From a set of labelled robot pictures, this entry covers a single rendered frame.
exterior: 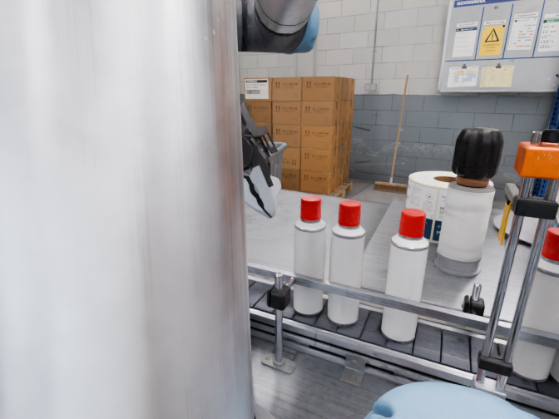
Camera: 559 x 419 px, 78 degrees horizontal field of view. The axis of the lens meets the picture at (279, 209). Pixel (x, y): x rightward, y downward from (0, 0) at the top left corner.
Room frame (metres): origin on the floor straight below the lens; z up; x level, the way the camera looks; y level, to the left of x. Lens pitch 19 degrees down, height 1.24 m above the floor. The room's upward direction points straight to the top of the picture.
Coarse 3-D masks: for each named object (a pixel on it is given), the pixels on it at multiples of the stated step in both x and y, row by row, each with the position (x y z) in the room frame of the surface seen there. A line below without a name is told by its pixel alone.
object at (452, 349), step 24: (264, 288) 0.59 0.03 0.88; (264, 312) 0.52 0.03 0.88; (288, 312) 0.51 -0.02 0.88; (360, 312) 0.51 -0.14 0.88; (360, 336) 0.46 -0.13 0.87; (432, 336) 0.45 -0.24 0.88; (456, 336) 0.45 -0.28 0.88; (432, 360) 0.40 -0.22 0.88; (456, 360) 0.40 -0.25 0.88; (528, 384) 0.35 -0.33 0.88; (552, 384) 0.35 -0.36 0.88
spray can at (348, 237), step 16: (352, 208) 0.48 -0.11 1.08; (336, 224) 0.50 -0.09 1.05; (352, 224) 0.48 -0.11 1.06; (336, 240) 0.48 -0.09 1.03; (352, 240) 0.47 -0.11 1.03; (336, 256) 0.48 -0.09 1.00; (352, 256) 0.47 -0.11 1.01; (336, 272) 0.48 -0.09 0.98; (352, 272) 0.47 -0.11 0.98; (336, 304) 0.48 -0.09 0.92; (352, 304) 0.47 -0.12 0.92; (336, 320) 0.47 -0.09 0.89; (352, 320) 0.47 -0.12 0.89
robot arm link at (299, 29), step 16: (256, 0) 0.50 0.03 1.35; (272, 0) 0.45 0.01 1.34; (288, 0) 0.44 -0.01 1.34; (304, 0) 0.44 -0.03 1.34; (256, 16) 0.52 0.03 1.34; (272, 16) 0.48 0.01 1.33; (288, 16) 0.47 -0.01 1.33; (304, 16) 0.48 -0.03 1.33; (256, 32) 0.53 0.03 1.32; (272, 32) 0.51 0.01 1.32; (288, 32) 0.51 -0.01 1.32; (304, 32) 0.54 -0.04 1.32; (256, 48) 0.55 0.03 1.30; (272, 48) 0.55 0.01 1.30; (288, 48) 0.55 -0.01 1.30; (304, 48) 0.56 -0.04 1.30
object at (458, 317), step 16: (256, 272) 0.52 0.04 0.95; (272, 272) 0.51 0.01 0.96; (288, 272) 0.50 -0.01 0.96; (320, 288) 0.47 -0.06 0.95; (336, 288) 0.46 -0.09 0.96; (352, 288) 0.45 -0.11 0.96; (384, 304) 0.43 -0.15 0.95; (400, 304) 0.42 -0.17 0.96; (416, 304) 0.41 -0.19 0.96; (448, 320) 0.39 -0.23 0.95; (464, 320) 0.38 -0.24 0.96; (480, 320) 0.38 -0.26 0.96; (528, 336) 0.35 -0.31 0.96; (544, 336) 0.35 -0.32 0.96
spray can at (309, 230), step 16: (304, 208) 0.51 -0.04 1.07; (320, 208) 0.51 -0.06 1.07; (304, 224) 0.51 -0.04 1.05; (320, 224) 0.51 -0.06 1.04; (304, 240) 0.50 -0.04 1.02; (320, 240) 0.50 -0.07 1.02; (304, 256) 0.50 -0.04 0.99; (320, 256) 0.50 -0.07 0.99; (304, 272) 0.50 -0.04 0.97; (320, 272) 0.50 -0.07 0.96; (304, 288) 0.50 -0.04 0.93; (304, 304) 0.50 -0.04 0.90; (320, 304) 0.51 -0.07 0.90
